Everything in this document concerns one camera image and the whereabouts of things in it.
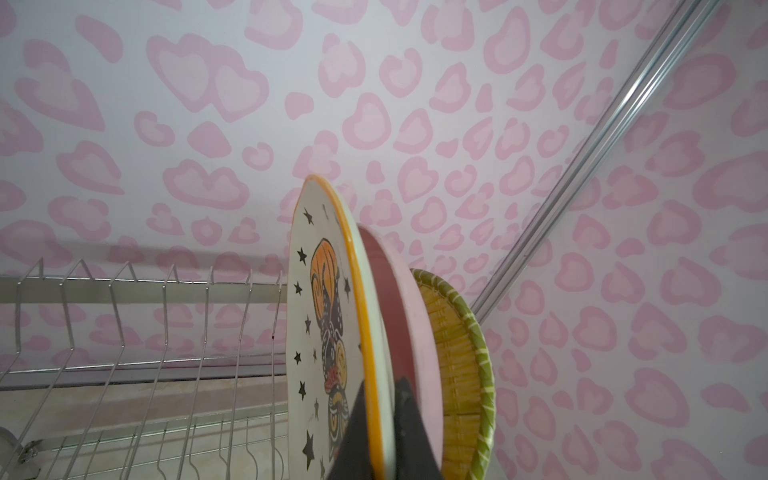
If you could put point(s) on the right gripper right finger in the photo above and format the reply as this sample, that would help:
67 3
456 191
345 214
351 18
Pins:
414 456

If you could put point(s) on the steel two-tier dish rack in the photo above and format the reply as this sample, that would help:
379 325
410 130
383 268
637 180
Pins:
126 377

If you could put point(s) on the white star cartoon plate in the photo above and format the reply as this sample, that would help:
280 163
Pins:
336 343

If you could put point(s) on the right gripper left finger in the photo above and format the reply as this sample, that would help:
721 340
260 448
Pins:
353 460

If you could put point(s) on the yellow woven plate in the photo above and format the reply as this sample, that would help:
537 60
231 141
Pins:
467 379

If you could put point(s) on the pink bear plate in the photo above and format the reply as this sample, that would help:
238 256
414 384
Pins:
411 341

